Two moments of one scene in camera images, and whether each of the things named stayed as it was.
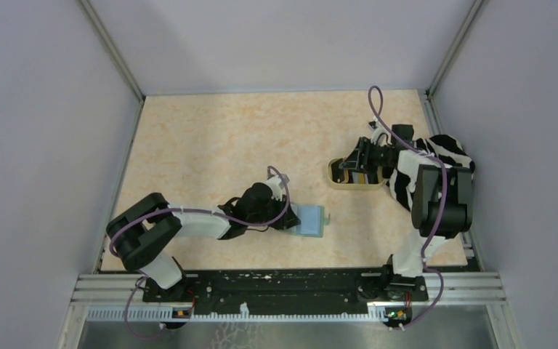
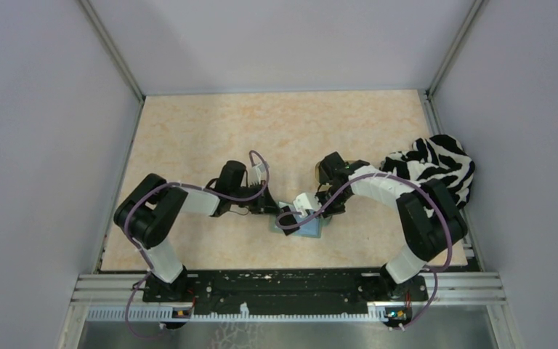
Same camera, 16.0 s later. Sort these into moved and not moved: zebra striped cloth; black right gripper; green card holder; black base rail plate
Moved: black right gripper
Not moved: zebra striped cloth; green card holder; black base rail plate
